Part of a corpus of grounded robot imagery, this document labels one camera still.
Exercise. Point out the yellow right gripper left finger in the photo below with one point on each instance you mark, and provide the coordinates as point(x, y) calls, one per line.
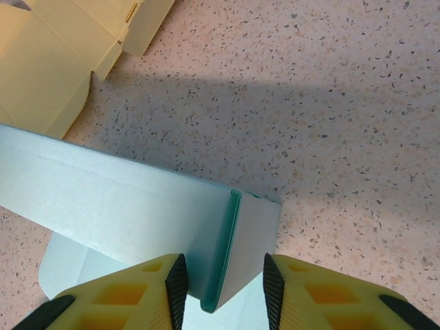
point(130, 295)

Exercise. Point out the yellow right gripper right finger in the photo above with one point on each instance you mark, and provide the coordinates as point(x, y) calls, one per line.
point(326, 299)

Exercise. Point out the light blue paper box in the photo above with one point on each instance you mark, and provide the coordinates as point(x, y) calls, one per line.
point(120, 206)

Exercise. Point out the yellow paper box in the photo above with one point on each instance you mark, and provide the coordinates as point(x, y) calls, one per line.
point(44, 68)

